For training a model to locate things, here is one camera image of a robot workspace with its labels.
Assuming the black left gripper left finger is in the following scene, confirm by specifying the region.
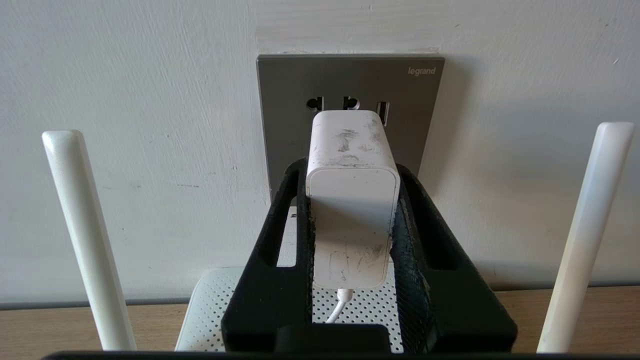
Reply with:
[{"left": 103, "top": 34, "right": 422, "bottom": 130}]
[{"left": 221, "top": 157, "right": 316, "bottom": 353}]

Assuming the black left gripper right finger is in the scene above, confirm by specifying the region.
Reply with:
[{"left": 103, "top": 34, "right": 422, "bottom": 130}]
[{"left": 389, "top": 164, "right": 518, "bottom": 354}]

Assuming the white power adapter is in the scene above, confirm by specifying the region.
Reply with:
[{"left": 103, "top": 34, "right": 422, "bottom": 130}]
[{"left": 305, "top": 110, "right": 402, "bottom": 291}]

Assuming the white router with four antennas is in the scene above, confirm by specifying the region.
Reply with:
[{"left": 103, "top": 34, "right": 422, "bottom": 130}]
[{"left": 42, "top": 121, "right": 636, "bottom": 354}]

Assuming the grey wall socket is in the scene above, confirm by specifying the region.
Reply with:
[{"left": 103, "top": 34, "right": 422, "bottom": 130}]
[{"left": 256, "top": 53, "right": 446, "bottom": 203}]

